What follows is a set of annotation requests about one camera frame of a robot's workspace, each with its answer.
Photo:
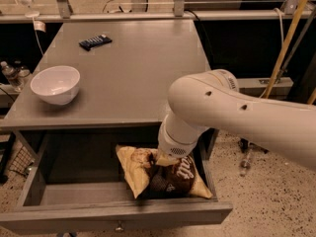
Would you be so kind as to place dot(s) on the grey metal rail frame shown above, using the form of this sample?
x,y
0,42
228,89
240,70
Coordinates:
x,y
88,10

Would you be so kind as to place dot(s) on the grey cabinet table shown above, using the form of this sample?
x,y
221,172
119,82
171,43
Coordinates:
x,y
123,83

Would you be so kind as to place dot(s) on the black wire basket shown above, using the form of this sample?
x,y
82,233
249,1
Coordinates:
x,y
23,162

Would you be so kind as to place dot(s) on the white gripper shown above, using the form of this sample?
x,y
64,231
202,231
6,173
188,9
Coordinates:
x,y
172,146

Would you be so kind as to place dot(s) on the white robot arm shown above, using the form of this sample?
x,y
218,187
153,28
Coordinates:
x,y
212,99

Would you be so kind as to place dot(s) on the yellow wooden easel frame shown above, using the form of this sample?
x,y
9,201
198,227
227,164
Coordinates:
x,y
284,48

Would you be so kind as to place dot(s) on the grey open top drawer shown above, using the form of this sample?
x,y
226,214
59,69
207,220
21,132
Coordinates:
x,y
77,184

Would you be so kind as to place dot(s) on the white ceramic bowl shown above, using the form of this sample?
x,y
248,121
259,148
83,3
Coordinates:
x,y
57,85

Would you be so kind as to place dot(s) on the brown yellow chip bag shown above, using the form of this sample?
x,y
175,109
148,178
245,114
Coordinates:
x,y
143,174

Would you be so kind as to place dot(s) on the clear plastic water bottle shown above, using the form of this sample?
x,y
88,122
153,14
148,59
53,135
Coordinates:
x,y
12,75

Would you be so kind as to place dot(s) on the dark blue snack bar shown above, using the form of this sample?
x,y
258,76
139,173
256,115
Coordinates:
x,y
96,41

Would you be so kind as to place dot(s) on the metal drawer knob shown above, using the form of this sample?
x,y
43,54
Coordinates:
x,y
119,228

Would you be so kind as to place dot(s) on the plastic bottle on floor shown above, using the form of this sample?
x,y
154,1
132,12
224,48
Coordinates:
x,y
245,163

